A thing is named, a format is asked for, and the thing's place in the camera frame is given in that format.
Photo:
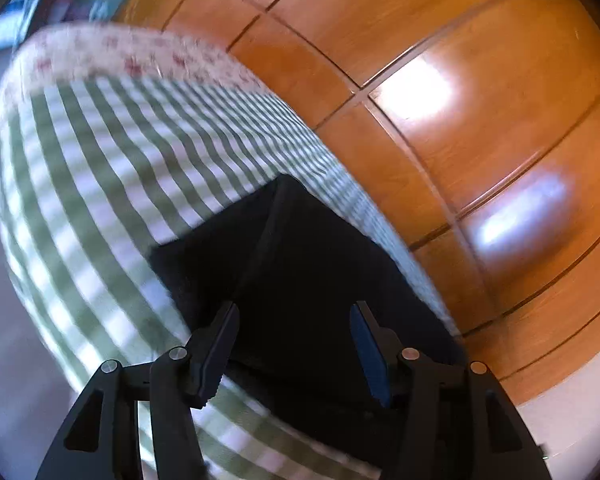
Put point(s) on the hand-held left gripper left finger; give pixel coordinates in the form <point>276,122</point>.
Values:
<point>221,342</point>

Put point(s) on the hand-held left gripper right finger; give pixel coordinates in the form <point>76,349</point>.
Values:
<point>371,360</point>

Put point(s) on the black pants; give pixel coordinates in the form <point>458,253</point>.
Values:
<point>305,270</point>

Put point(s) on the green checkered bed sheet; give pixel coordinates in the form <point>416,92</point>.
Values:
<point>105,170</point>

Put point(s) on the floral patterned cloth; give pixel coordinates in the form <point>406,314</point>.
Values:
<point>130,55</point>

